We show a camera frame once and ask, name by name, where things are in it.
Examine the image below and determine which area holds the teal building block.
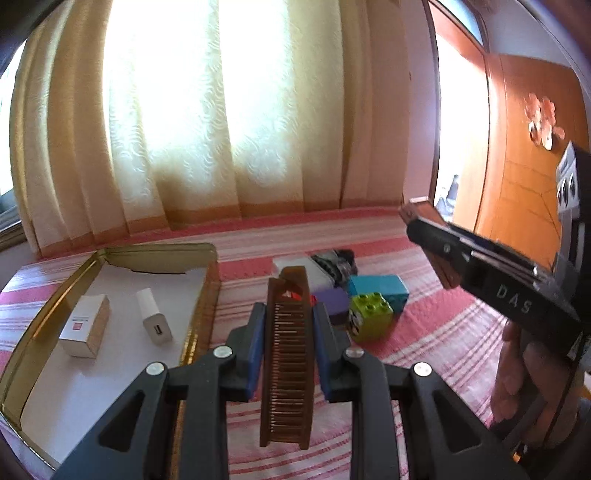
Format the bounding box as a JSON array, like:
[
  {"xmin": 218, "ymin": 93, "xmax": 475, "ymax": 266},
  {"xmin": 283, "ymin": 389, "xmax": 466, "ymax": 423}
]
[{"xmin": 346, "ymin": 274, "xmax": 410, "ymax": 315}]

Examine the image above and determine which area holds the white usb charger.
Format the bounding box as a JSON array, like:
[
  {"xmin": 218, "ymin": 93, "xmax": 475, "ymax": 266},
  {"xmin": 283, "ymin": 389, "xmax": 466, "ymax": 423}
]
[{"xmin": 135, "ymin": 288, "xmax": 174, "ymax": 344}]

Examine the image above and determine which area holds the purple block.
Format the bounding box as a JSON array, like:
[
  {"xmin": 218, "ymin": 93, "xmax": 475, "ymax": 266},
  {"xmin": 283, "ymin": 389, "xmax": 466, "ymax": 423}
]
[{"xmin": 314, "ymin": 287, "xmax": 352, "ymax": 326}]

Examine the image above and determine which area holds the flat white box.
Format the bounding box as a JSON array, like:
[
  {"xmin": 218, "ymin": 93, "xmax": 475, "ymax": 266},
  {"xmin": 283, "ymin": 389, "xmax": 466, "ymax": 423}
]
[{"xmin": 272, "ymin": 256, "xmax": 335, "ymax": 296}]

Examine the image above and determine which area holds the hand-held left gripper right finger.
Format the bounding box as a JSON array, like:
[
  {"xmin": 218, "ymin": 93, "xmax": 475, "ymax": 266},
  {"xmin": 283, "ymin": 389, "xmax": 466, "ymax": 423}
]
[{"xmin": 311, "ymin": 305, "xmax": 532, "ymax": 480}]

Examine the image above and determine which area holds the person's right hand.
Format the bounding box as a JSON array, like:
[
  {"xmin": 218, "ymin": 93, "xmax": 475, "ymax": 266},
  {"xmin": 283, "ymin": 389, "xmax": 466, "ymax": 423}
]
[{"xmin": 490, "ymin": 318, "xmax": 580, "ymax": 446}]

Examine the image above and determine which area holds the gold tin tray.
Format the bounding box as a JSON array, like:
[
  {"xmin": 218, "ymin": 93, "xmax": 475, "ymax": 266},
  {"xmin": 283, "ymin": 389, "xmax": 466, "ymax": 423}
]
[{"xmin": 0, "ymin": 243, "xmax": 221, "ymax": 472}]

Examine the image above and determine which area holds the red striped bed sheet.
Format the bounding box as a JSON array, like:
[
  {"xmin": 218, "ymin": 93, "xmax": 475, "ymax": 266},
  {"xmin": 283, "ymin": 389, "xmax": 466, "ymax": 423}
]
[{"xmin": 0, "ymin": 208, "xmax": 555, "ymax": 480}]

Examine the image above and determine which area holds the pink door decoration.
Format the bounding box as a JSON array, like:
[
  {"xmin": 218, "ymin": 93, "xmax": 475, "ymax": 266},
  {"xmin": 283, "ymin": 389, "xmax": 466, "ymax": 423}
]
[{"xmin": 524, "ymin": 92, "xmax": 566, "ymax": 151}]

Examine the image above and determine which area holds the white paper liner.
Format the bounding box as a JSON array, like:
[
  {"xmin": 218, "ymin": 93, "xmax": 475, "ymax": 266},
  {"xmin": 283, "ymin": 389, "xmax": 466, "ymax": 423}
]
[{"xmin": 21, "ymin": 265, "xmax": 208, "ymax": 467}]

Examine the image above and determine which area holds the black toy car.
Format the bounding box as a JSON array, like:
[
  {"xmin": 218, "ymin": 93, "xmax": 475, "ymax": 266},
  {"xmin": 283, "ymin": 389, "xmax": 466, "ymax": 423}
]
[{"xmin": 310, "ymin": 249, "xmax": 358, "ymax": 287}]

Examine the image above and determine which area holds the window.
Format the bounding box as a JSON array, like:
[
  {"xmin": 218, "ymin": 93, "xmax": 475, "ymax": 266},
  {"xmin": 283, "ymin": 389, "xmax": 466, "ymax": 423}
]
[{"xmin": 0, "ymin": 41, "xmax": 28, "ymax": 241}]

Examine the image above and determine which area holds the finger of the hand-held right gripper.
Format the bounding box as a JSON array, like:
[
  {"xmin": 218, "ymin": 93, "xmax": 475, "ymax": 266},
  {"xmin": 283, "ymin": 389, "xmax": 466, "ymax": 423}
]
[
  {"xmin": 398, "ymin": 198, "xmax": 539, "ymax": 278},
  {"xmin": 405, "ymin": 215, "xmax": 474, "ymax": 291}
]

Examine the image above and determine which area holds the small white box red label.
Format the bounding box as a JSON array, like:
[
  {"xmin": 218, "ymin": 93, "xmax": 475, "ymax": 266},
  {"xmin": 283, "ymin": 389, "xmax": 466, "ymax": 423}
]
[{"xmin": 58, "ymin": 294, "xmax": 112, "ymax": 358}]

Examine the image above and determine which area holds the green building block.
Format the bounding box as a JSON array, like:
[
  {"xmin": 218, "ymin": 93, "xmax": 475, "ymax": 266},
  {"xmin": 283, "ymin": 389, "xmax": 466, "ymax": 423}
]
[{"xmin": 347, "ymin": 292, "xmax": 394, "ymax": 342}]

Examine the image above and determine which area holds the wooden door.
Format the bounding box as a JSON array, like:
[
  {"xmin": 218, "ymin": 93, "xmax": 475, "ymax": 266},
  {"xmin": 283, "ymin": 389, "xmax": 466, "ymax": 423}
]
[{"xmin": 475, "ymin": 53, "xmax": 591, "ymax": 259}]

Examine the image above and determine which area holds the cream patterned curtain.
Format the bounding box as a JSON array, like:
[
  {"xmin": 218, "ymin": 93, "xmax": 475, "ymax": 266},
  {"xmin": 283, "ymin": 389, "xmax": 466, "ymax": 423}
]
[{"xmin": 9, "ymin": 0, "xmax": 411, "ymax": 259}]

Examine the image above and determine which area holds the brown comb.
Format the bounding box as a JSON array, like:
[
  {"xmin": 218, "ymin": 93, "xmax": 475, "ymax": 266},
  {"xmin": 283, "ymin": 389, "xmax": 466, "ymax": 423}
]
[{"xmin": 259, "ymin": 266, "xmax": 319, "ymax": 449}]

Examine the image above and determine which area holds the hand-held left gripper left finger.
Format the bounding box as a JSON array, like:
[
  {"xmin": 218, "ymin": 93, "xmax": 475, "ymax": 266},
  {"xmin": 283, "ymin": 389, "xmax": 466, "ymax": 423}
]
[{"xmin": 53, "ymin": 302, "xmax": 269, "ymax": 480}]

